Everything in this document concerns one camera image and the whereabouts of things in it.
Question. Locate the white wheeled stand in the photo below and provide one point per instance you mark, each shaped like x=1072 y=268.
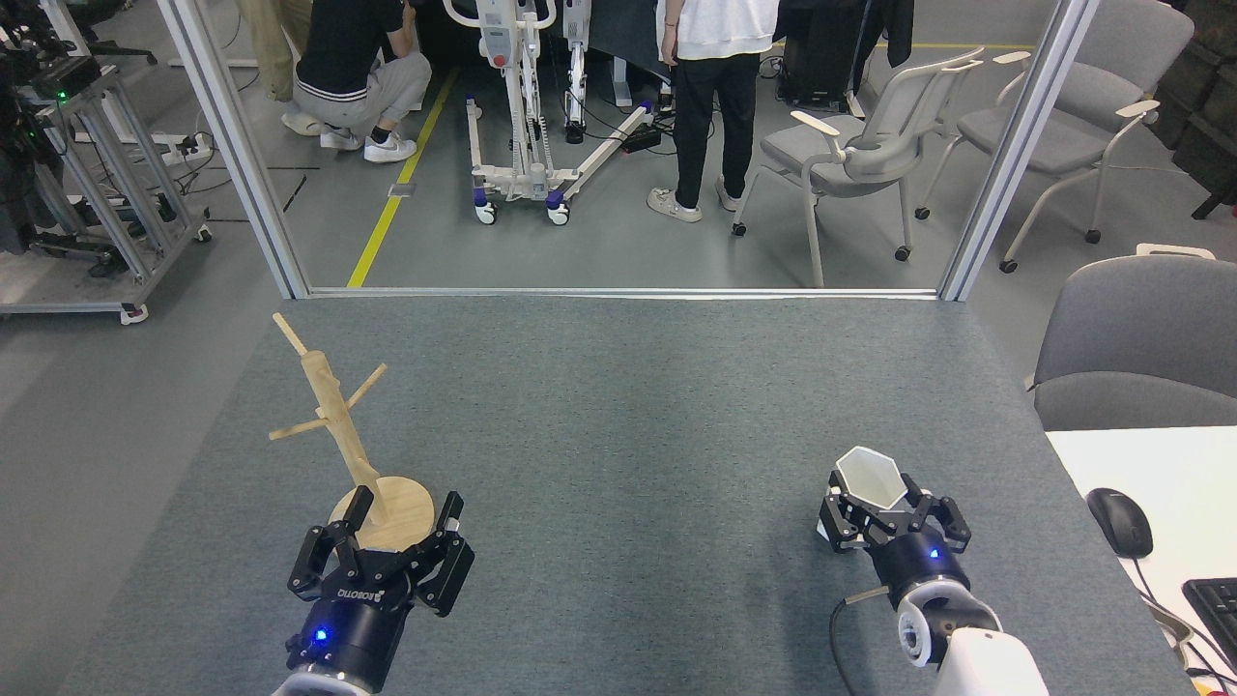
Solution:
x=512 y=116

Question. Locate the grey mesh-back chair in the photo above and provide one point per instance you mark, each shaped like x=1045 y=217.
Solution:
x=870 y=145

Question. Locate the black keyboard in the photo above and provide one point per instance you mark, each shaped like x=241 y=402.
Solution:
x=1218 y=614

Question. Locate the person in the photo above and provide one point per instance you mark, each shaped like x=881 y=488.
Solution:
x=353 y=72
x=715 y=87

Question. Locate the large grey upholstered chair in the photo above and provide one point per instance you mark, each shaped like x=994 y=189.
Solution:
x=1150 y=338

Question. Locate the black computer mouse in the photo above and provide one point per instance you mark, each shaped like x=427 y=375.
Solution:
x=1121 y=522

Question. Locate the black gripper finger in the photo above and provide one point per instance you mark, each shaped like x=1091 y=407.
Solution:
x=314 y=561
x=942 y=522
x=446 y=575
x=850 y=527

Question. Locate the white power strip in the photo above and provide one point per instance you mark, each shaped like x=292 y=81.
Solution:
x=184 y=147

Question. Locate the grey padded armchair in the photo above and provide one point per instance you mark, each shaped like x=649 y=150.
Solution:
x=1073 y=116

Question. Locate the wooden cup rack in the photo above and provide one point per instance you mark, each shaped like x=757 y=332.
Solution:
x=396 y=517

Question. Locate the silver frame post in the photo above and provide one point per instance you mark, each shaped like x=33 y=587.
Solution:
x=237 y=145
x=1015 y=155

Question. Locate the silver frame rail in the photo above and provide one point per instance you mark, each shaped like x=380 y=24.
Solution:
x=618 y=292

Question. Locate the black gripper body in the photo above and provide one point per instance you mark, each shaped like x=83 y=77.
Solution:
x=918 y=565
x=353 y=623

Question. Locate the black case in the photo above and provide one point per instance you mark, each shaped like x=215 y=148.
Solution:
x=821 y=53

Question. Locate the white stand column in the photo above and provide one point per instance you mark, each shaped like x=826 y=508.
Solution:
x=576 y=68

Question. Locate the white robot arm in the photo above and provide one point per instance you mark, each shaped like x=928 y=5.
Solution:
x=986 y=667
x=319 y=684

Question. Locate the white desk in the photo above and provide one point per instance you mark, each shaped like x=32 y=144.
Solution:
x=1160 y=464

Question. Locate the metal equipment cart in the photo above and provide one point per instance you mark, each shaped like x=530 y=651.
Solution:
x=97 y=174

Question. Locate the black power strip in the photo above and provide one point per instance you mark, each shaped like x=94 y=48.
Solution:
x=641 y=140

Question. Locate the white faceted cup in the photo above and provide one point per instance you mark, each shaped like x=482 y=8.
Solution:
x=870 y=478

